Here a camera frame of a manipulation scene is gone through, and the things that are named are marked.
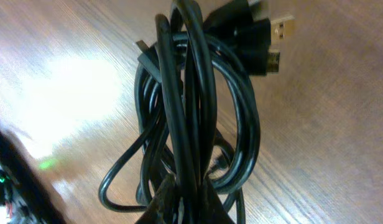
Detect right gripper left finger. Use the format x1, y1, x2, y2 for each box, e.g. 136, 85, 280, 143
136, 174, 179, 224

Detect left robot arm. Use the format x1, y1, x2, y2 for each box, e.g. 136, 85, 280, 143
0, 130, 66, 223

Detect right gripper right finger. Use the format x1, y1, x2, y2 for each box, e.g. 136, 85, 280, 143
200, 177, 234, 224

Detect black USB cable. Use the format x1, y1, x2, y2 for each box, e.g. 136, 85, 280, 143
98, 0, 295, 224

